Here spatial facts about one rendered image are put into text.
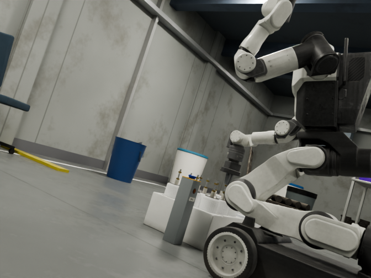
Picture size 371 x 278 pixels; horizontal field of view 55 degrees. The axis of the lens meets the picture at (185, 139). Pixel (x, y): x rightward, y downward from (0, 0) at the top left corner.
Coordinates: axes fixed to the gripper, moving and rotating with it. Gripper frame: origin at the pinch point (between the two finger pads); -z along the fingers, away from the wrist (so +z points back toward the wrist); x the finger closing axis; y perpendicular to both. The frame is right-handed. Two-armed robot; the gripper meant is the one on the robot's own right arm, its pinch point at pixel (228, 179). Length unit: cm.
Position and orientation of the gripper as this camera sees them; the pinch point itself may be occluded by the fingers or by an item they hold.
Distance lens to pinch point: 197.4
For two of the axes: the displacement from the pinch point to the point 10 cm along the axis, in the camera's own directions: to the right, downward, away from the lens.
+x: 7.9, 2.9, 5.4
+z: 3.0, -9.5, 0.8
